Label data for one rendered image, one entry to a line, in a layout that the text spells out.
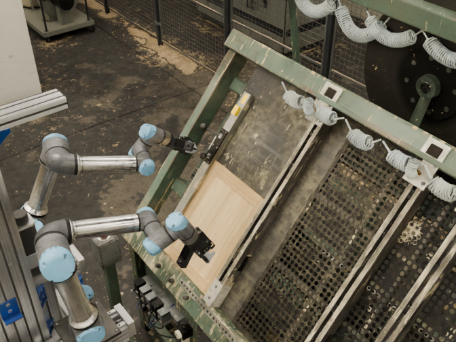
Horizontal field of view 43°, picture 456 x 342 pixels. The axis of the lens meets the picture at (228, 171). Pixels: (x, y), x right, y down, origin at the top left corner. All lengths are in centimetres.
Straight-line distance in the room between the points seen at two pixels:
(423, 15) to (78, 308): 183
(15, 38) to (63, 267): 447
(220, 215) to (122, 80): 400
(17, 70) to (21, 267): 419
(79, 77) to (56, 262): 493
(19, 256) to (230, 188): 108
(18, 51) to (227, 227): 403
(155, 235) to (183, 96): 418
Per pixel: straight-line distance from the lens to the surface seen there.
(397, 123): 241
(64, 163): 261
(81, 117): 608
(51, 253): 208
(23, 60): 645
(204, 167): 301
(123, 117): 600
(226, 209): 288
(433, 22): 259
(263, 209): 268
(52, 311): 277
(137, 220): 228
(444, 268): 226
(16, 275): 247
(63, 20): 787
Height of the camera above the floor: 309
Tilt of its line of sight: 37 degrees down
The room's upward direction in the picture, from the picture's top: straight up
